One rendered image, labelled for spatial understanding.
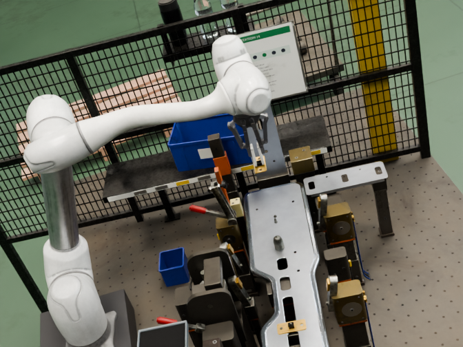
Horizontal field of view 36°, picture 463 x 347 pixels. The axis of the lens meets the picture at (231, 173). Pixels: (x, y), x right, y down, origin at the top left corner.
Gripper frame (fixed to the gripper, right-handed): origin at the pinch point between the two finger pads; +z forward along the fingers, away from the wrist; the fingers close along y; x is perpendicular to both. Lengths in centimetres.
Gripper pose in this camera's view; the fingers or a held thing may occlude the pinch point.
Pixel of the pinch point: (257, 154)
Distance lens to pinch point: 223.7
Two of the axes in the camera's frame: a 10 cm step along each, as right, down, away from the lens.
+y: 9.7, -2.2, -1.0
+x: -0.5, -5.9, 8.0
